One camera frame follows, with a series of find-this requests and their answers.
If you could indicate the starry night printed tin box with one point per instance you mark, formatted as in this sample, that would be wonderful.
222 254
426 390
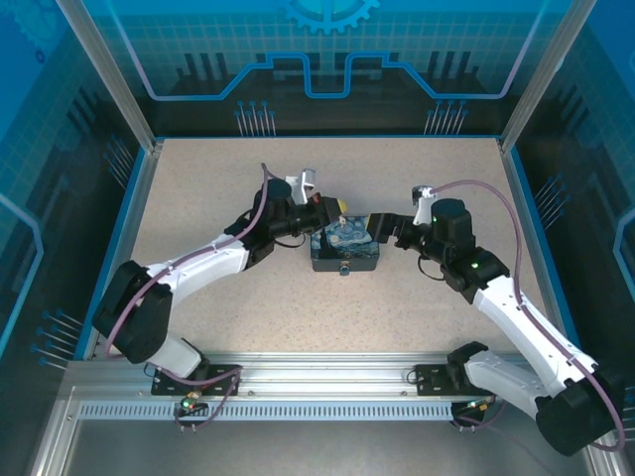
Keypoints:
347 243

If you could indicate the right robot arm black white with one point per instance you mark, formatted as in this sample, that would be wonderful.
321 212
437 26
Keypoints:
521 322

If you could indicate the black base plate right arm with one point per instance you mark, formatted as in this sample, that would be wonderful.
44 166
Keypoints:
431 379

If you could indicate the black base plate left arm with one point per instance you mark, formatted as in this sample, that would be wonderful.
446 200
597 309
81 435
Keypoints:
223 379

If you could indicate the small circuit board green LED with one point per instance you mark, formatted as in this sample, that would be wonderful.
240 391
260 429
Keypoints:
478 406
191 404

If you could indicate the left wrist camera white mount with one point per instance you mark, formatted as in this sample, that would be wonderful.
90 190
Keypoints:
303 181

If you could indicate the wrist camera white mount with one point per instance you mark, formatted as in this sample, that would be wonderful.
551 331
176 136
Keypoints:
303 181
422 208

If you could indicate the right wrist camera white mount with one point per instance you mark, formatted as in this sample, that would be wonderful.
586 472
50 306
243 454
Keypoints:
422 208

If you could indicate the aluminium side rail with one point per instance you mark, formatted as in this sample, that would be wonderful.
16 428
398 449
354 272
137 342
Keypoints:
127 238
523 198

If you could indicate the aluminium extrusion rail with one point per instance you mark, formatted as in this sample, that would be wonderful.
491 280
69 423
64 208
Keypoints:
322 377

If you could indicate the aluminium frame post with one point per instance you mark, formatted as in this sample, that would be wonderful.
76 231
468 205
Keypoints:
533 84
119 84

